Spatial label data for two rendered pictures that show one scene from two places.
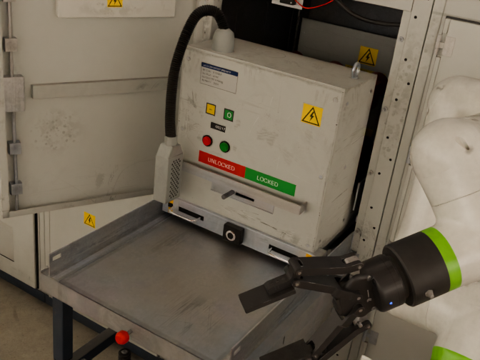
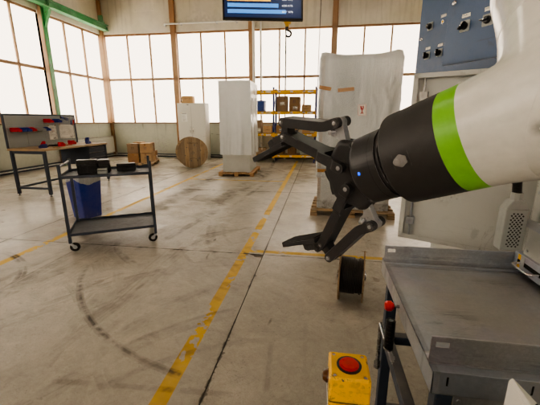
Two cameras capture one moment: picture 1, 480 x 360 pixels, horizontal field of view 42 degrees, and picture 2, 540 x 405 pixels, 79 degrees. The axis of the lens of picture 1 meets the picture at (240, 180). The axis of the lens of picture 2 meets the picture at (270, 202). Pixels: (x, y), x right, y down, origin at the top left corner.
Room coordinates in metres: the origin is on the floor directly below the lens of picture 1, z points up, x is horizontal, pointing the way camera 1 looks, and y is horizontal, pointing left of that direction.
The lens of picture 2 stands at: (0.51, -0.50, 1.39)
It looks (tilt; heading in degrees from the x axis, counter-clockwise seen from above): 14 degrees down; 70
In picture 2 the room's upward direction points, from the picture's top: straight up
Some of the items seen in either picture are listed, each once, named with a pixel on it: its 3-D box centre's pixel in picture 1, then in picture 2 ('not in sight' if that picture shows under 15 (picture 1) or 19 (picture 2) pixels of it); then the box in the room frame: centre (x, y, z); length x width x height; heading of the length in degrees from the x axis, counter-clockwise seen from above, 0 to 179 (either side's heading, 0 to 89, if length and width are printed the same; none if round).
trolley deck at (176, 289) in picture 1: (210, 271); (517, 315); (1.50, 0.05, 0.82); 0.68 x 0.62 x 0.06; 151
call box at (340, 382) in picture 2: not in sight; (347, 385); (0.86, -0.03, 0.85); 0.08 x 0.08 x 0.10; 61
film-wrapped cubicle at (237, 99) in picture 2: not in sight; (239, 128); (2.80, 7.98, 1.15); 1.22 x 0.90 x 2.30; 63
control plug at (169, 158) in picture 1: (168, 171); (512, 224); (1.65, 0.21, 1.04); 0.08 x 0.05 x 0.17; 151
